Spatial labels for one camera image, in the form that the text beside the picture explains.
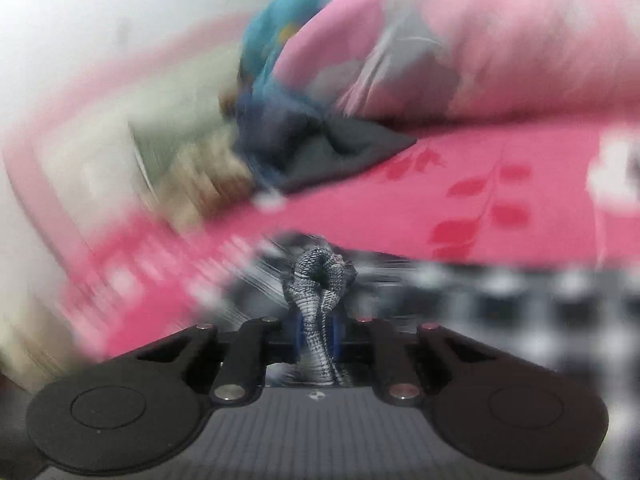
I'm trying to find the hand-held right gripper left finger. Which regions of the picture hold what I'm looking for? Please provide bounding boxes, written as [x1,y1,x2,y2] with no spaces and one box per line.
[135,309,307,406]

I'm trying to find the black white plaid shirt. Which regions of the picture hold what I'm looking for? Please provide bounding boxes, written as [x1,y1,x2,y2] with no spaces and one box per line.
[200,232,640,461]

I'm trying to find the pink floral bed sheet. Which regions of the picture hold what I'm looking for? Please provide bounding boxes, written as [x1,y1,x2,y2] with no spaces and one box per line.
[60,125,640,361]

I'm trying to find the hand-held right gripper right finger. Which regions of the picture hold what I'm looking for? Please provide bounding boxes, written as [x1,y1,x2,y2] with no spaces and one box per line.
[333,310,502,407]

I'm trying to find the dark grey garment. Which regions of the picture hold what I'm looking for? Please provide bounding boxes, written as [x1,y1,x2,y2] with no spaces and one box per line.
[280,115,418,193]

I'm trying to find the white pink padded headboard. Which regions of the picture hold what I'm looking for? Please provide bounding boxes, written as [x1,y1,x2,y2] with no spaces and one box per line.
[2,15,246,271]

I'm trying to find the dark blue garment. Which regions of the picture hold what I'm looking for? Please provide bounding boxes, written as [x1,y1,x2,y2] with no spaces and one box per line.
[232,90,326,186]

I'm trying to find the pink floral quilt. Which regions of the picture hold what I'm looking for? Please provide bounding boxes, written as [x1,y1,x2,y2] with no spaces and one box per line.
[272,0,640,123]

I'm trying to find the beige crumpled clothes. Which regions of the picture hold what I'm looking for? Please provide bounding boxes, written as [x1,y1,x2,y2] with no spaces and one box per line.
[165,125,256,231]

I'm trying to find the blue patterned quilt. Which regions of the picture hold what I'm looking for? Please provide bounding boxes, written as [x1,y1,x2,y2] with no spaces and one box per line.
[237,0,381,111]

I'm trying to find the green patterned pillow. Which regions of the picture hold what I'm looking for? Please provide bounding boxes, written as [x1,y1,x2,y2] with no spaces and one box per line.
[127,120,211,196]

